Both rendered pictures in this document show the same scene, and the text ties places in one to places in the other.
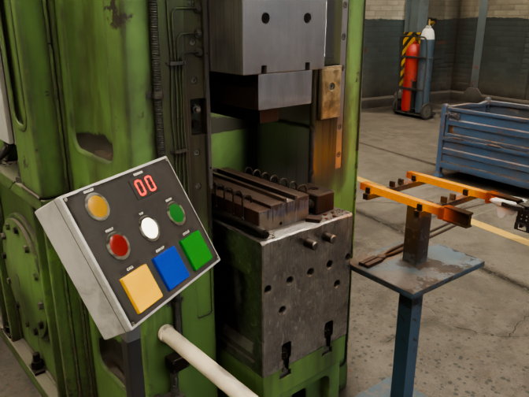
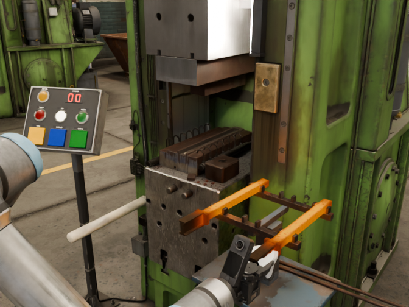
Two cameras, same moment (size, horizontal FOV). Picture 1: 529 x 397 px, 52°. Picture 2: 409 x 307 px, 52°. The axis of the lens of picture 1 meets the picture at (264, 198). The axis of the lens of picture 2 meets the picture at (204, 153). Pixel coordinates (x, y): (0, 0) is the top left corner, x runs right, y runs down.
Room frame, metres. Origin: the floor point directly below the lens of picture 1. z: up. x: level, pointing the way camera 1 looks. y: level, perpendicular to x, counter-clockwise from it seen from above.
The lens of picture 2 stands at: (1.28, -1.61, 1.57)
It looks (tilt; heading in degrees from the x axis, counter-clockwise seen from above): 20 degrees down; 77
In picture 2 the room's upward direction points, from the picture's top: straight up
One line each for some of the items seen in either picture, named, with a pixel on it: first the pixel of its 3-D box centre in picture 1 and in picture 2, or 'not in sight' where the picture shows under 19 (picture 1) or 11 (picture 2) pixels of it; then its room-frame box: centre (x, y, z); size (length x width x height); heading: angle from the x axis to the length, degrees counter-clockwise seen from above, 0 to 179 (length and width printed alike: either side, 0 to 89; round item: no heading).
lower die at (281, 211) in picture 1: (241, 194); (208, 146); (1.68, 0.08, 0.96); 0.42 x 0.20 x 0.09; 40
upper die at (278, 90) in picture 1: (239, 83); (209, 63); (1.68, 0.08, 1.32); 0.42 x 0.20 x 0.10; 40
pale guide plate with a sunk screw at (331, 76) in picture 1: (329, 92); (266, 88); (1.82, -0.22, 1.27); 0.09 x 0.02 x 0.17; 130
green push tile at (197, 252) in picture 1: (194, 250); (78, 139); (1.13, 0.16, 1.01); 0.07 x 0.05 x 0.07; 155
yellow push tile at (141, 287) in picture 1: (140, 288); (36, 136); (0.95, 0.24, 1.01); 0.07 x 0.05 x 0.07; 155
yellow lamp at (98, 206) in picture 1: (97, 206); (43, 96); (0.98, 0.32, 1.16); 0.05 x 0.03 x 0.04; 130
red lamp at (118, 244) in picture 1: (118, 245); (39, 114); (0.97, 0.28, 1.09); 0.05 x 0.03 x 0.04; 130
